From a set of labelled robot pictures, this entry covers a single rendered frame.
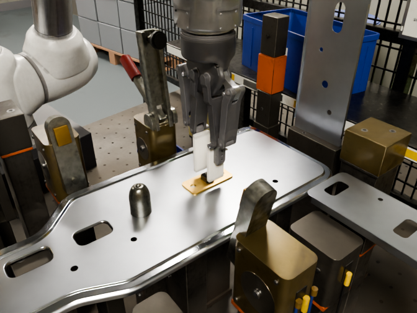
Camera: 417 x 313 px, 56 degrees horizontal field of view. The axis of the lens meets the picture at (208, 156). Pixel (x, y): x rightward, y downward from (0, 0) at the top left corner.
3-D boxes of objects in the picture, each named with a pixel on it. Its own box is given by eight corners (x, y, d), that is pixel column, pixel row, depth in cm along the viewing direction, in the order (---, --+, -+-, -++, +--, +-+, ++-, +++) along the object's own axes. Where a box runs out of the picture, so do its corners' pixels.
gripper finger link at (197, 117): (195, 72, 54) (189, 68, 55) (190, 136, 61) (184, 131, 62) (217, 66, 56) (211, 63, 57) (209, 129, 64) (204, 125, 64)
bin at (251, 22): (314, 104, 84) (323, 44, 77) (239, 63, 107) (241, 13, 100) (368, 90, 90) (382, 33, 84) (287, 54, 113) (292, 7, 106)
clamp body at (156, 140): (161, 268, 88) (148, 130, 70) (139, 243, 95) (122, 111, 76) (185, 255, 92) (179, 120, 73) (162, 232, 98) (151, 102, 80)
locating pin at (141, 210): (138, 228, 58) (133, 193, 54) (128, 217, 60) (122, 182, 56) (156, 220, 59) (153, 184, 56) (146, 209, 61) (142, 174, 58)
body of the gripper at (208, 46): (167, 25, 53) (170, 89, 58) (205, 38, 47) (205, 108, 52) (210, 17, 57) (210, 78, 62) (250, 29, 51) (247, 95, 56)
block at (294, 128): (313, 263, 89) (336, 150, 73) (275, 233, 97) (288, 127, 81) (321, 257, 91) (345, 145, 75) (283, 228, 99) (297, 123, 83)
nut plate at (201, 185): (193, 195, 62) (193, 189, 61) (180, 184, 64) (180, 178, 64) (234, 176, 66) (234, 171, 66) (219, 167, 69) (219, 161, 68)
